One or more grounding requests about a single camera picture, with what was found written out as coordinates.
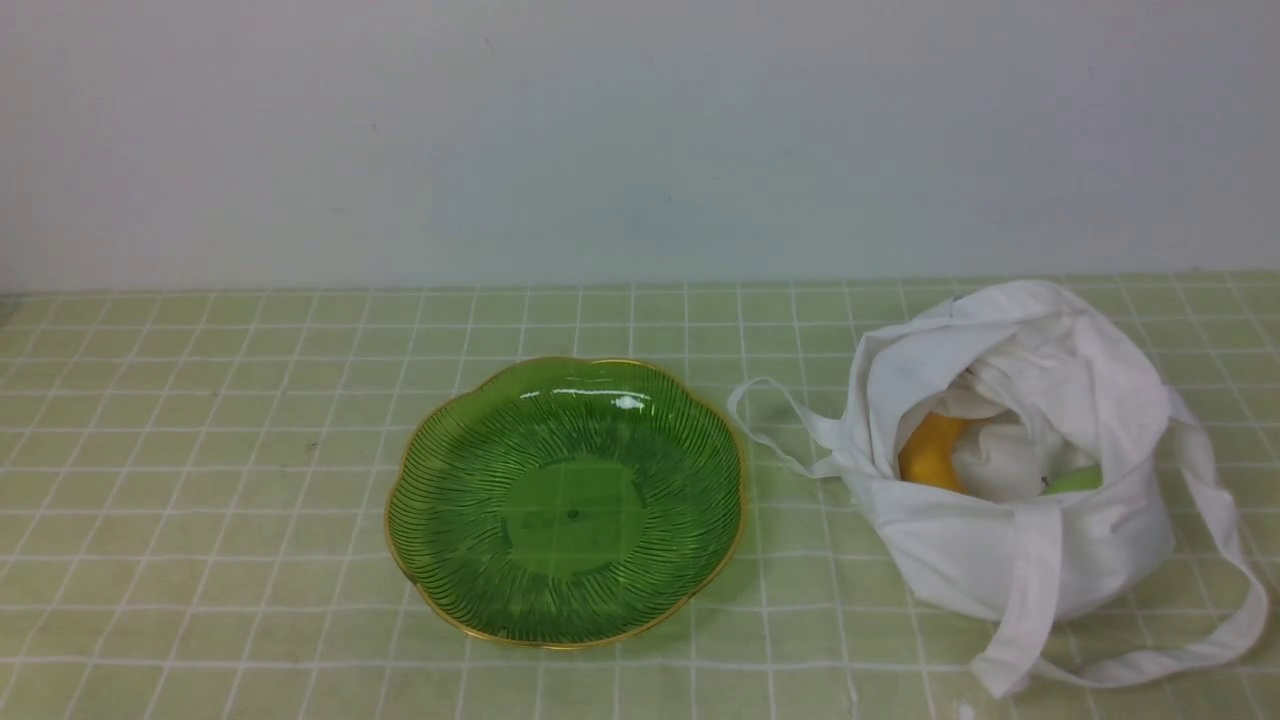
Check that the white cloth tote bag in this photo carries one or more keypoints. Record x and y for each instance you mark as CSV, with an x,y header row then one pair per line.
x,y
1053,386

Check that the green glass plate gold rim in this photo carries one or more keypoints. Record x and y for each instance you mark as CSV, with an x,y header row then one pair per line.
x,y
566,503

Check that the green checkered tablecloth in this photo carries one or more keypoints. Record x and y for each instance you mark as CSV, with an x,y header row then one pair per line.
x,y
194,487

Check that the orange fruit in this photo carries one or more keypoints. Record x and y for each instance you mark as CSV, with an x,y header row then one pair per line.
x,y
927,458

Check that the green apple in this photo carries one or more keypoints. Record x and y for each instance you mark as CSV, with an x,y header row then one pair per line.
x,y
1086,479

